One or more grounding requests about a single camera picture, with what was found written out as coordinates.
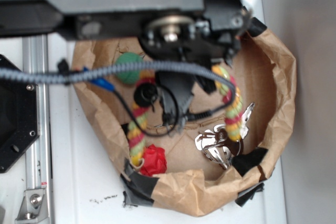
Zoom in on aluminium extrusion rail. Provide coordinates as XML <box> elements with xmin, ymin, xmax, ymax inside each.
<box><xmin>23</xmin><ymin>35</ymin><xmax>55</xmax><ymax>223</ymax></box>

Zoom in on multicolored twisted rope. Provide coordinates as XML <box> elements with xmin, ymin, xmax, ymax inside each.
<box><xmin>127</xmin><ymin>65</ymin><xmax>244</xmax><ymax>166</ymax></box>

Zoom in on metal corner bracket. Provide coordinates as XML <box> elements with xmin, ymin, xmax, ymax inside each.
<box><xmin>15</xmin><ymin>188</ymin><xmax>50</xmax><ymax>223</ymax></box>

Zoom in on silver key bunch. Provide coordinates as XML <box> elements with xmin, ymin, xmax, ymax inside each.
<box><xmin>195</xmin><ymin>102</ymin><xmax>255</xmax><ymax>169</ymax></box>

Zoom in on green dimpled ball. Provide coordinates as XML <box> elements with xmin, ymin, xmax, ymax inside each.
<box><xmin>115</xmin><ymin>52</ymin><xmax>143</xmax><ymax>85</ymax></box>

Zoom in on grey braided cable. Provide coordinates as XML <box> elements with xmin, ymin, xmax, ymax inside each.
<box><xmin>0</xmin><ymin>59</ymin><xmax>236</xmax><ymax>104</ymax></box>

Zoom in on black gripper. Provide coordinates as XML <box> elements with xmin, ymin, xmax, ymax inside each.
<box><xmin>135</xmin><ymin>0</ymin><xmax>251</xmax><ymax>126</ymax></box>

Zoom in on red crumpled paper ball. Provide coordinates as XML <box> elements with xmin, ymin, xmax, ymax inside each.
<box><xmin>140</xmin><ymin>144</ymin><xmax>167</xmax><ymax>177</ymax></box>

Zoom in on thin black cable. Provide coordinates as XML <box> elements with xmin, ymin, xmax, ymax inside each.
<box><xmin>86</xmin><ymin>77</ymin><xmax>234</xmax><ymax>137</ymax></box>

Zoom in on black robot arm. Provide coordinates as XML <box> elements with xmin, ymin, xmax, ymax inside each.
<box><xmin>1</xmin><ymin>0</ymin><xmax>254</xmax><ymax>125</ymax></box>

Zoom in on black hexagonal mount plate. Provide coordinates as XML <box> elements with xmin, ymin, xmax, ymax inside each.
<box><xmin>0</xmin><ymin>54</ymin><xmax>41</xmax><ymax>174</ymax></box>

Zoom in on brown paper bag bin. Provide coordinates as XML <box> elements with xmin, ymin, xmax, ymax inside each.
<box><xmin>74</xmin><ymin>19</ymin><xmax>297</xmax><ymax>217</ymax></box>

